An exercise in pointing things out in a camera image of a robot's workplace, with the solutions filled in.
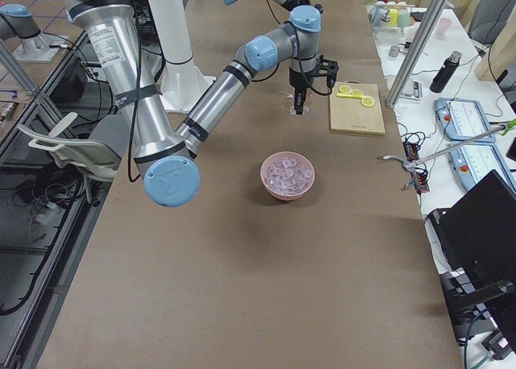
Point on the pink bowl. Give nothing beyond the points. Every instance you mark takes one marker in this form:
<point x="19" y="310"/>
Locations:
<point x="278" y="156"/>

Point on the light blue cup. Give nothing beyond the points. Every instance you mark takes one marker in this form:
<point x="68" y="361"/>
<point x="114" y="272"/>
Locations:
<point x="379" y="16"/>

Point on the teach pendant far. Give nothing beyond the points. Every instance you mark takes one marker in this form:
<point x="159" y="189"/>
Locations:
<point x="461" y="119"/>

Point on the clear wine glass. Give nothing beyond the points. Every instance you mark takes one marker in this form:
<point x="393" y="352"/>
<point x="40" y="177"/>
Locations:
<point x="295" y="109"/>

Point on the yellow cup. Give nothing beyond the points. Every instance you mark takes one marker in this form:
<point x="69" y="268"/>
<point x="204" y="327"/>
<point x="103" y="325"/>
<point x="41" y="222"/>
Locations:
<point x="392" y="16"/>

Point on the white pedestal column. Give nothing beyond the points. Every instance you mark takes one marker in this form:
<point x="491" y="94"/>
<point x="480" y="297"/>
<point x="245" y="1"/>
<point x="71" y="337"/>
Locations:
<point x="182" y="83"/>

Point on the metal grabber tool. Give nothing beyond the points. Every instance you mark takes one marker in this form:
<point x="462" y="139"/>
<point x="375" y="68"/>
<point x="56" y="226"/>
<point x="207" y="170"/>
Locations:
<point x="411" y="166"/>

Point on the aluminium frame post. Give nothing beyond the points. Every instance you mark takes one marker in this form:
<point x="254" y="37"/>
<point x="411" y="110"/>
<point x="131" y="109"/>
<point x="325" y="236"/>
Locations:
<point x="423" y="34"/>

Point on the pile of ice cubes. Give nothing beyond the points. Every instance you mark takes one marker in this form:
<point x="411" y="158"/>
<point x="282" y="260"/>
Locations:
<point x="288" y="176"/>

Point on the grey office chair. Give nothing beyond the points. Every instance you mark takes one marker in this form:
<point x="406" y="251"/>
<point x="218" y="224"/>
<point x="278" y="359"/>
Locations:
<point x="97" y="158"/>

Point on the yellow plastic knife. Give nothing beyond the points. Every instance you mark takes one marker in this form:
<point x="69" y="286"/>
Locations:
<point x="350" y="95"/>

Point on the black water bottle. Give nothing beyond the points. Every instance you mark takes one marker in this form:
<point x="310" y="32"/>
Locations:
<point x="446" y="72"/>

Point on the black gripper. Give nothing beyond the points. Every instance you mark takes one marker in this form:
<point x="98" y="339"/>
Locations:
<point x="300" y="80"/>

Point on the lemon slice far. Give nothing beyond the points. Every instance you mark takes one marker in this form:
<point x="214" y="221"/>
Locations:
<point x="345" y="89"/>

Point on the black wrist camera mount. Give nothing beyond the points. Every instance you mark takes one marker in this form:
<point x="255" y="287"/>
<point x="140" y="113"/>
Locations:
<point x="328" y="69"/>

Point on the lemon slice near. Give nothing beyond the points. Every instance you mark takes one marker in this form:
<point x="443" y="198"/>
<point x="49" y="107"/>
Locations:
<point x="367" y="101"/>

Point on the teach pendant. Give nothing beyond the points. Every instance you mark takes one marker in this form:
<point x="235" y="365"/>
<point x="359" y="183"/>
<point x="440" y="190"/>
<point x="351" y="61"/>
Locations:
<point x="474" y="161"/>
<point x="461" y="119"/>

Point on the teach pendant near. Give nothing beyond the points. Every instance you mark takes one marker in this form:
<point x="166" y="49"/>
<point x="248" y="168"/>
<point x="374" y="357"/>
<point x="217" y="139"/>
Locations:
<point x="474" y="161"/>

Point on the bamboo cutting board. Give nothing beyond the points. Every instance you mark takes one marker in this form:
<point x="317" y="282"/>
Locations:
<point x="348" y="116"/>

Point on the white digital scale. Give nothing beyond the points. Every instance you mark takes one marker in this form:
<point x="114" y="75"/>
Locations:
<point x="412" y="90"/>

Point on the small steel weight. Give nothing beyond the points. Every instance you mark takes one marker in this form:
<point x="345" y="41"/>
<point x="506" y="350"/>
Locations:
<point x="394" y="52"/>

